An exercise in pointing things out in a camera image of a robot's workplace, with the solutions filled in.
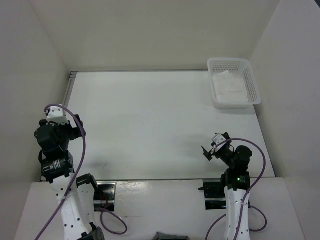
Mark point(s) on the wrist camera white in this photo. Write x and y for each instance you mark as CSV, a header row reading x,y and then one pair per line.
x,y
217,143
57,115

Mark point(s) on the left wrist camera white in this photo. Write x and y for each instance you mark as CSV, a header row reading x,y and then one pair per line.
x,y
57,115

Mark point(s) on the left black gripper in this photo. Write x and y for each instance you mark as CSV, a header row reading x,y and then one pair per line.
x,y
75,132

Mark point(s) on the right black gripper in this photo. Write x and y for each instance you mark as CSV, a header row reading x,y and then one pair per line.
x,y
207,154

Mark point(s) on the white pleated skirt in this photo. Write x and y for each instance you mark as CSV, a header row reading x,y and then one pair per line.
x,y
229,88

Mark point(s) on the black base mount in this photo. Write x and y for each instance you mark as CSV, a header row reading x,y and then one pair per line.
x,y
104,196
214,196

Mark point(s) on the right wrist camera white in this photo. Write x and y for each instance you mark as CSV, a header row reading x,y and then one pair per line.
x,y
217,143

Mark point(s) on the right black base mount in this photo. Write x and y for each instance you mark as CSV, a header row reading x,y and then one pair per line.
x,y
214,196

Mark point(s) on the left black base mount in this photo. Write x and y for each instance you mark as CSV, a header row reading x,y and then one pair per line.
x,y
104,196

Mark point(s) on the dark object bottom edge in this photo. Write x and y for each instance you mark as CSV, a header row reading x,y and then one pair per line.
x,y
164,236

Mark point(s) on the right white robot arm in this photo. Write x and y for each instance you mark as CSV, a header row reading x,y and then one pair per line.
x,y
235,182

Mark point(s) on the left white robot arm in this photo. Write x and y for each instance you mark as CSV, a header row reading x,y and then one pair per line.
x,y
57,167

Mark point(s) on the white perforated plastic basket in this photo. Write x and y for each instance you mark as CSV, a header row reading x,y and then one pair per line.
x,y
238,66

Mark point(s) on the aluminium table rail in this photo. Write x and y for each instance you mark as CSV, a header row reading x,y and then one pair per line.
x,y
70,85

